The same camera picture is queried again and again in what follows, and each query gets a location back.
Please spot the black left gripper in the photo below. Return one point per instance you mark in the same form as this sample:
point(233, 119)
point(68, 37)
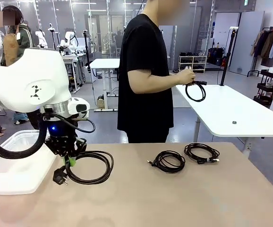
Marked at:
point(63, 142)

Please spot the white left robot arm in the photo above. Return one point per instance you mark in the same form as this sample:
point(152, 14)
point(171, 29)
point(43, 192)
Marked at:
point(20, 78)

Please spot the person's right forearm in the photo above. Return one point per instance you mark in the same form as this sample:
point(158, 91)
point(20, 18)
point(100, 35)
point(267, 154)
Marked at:
point(155, 81)

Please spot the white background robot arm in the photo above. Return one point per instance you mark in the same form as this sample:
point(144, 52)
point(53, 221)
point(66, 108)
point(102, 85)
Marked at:
point(69, 40)

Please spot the person's right hand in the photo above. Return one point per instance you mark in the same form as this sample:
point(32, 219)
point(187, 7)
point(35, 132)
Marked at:
point(187, 76)

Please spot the person's left hand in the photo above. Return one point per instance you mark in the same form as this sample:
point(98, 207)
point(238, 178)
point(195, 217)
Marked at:
point(188, 67)

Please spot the black utility cart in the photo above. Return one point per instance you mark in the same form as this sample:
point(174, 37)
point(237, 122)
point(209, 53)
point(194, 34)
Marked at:
point(267, 89)

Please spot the translucent plastic storage container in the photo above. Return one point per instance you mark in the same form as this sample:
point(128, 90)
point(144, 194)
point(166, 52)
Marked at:
point(13, 175)

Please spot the large white table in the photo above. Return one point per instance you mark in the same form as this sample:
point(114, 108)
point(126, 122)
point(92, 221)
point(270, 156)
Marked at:
point(233, 108)

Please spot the clothes rack with coats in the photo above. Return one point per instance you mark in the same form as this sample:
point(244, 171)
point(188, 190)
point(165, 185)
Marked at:
point(268, 45)

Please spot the metal workbench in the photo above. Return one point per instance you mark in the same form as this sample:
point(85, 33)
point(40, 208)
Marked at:
point(71, 61)

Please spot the gray partition panel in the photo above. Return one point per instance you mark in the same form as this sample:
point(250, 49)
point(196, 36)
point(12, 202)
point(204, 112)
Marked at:
point(247, 42)

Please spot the white standing desk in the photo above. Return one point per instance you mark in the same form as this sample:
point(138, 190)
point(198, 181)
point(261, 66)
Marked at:
point(103, 63)

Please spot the black bags on floor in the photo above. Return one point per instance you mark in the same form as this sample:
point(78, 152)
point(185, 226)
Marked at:
point(215, 55)

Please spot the person in black t-shirt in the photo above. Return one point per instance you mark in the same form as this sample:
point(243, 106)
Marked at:
point(143, 71)

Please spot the white shoe rack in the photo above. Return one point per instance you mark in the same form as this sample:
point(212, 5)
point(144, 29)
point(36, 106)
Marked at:
point(193, 63)

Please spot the woman in green jacket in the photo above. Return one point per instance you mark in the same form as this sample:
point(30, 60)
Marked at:
point(24, 37)

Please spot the black camera tripod pole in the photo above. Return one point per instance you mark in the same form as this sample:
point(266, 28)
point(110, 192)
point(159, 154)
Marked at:
point(227, 59)

